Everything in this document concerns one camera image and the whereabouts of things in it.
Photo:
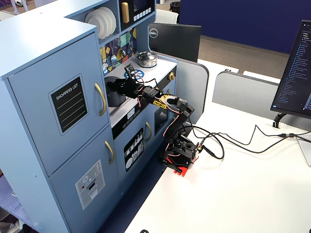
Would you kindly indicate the blue toy play kitchen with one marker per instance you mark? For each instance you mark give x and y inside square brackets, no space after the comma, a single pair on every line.
[36,36]

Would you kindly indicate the white toy plate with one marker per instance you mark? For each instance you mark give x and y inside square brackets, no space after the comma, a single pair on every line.
[114,20]
[109,21]
[96,24]

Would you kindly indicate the navy office divider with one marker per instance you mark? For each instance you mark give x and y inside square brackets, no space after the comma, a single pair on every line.
[243,19]

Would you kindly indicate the shiny steel pot with lid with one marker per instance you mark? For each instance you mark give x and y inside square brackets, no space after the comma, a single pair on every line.
[145,61]

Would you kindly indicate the gray monitor stand base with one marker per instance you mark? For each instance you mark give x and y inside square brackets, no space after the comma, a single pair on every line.
[306,150]

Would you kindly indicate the blue oven door with window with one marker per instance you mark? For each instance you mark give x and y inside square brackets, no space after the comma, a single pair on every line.
[160,121]

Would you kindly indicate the gray rounded desk partition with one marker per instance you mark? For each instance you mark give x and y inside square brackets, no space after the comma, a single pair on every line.
[243,94]

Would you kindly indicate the gray round pot lid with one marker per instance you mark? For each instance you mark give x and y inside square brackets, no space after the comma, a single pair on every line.
[111,79]

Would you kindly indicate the black Dell monitor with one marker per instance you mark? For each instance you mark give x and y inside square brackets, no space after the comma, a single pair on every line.
[175,41]

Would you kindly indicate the metal toy ladle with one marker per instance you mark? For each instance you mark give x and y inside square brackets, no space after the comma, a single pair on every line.
[124,54]

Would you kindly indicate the tall blue fridge door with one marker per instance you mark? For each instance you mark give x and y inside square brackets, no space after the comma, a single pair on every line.
[31,109]

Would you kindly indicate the metal toy slotted spatula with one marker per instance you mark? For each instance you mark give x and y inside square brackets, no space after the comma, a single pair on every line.
[113,60]

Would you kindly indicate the small gripper camera board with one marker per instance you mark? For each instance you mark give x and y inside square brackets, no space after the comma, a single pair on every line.
[129,69]

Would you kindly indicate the black dishwasher rack sticker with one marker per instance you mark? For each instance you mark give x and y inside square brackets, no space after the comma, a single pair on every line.
[133,155]

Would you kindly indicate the black shopping list sticker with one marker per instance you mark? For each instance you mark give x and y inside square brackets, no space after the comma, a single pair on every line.
[70,106]

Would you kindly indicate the metal toy skimmer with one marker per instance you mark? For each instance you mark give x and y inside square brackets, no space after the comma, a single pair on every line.
[104,66]

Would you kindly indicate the monitor showing code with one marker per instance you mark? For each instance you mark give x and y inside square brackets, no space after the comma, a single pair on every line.
[296,72]

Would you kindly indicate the blue dishwasher door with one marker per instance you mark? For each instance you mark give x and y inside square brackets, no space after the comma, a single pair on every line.
[119,145]

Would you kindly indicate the black toy microwave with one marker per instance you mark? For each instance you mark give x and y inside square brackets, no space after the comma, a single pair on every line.
[152,6]

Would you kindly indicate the black trash bin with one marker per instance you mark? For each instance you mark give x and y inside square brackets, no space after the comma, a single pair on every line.
[175,6]

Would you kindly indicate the light gray desk partition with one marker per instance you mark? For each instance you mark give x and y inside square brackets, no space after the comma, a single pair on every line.
[192,92]

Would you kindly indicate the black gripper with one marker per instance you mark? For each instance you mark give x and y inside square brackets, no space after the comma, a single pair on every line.
[116,85]

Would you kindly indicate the small metal toy spoon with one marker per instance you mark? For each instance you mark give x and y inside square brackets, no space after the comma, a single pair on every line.
[130,48]

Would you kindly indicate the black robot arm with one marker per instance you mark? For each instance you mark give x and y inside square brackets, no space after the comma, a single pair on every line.
[179,121]

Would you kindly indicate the gold stove knob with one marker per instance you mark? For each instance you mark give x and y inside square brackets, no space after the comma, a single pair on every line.
[171,76]

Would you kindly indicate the gray plastic pot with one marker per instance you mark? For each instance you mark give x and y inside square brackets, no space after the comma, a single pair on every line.
[115,99]

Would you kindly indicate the gray ice dispenser sticker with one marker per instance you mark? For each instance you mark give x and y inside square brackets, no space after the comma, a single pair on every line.
[87,194]

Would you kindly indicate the blue freezer door with dispenser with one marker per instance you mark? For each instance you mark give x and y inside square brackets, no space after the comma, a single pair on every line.
[65,174]

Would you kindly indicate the digital clock sticker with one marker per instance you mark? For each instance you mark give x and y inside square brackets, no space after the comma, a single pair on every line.
[130,114]

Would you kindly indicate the red robot base mount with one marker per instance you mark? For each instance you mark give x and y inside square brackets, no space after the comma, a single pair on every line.
[184,170]

